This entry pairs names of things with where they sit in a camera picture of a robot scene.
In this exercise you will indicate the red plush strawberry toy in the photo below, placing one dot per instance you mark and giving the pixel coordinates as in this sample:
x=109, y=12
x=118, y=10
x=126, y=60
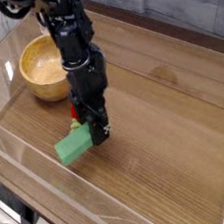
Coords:
x=75, y=123

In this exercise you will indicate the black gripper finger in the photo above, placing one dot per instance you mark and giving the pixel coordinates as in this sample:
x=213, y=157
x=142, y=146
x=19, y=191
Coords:
x=99, y=128
x=81, y=112

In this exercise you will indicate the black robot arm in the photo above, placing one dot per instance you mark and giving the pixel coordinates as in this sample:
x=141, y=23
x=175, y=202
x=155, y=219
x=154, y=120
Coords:
x=72, y=31

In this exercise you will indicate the green rectangular stick block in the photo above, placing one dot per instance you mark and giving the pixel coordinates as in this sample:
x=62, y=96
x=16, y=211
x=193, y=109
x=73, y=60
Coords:
x=74, y=144

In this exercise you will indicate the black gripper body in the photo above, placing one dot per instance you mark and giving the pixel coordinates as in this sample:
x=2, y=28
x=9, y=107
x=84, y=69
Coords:
x=87, y=84

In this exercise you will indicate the brown wooden bowl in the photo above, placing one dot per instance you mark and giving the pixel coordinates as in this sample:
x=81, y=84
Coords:
x=40, y=65

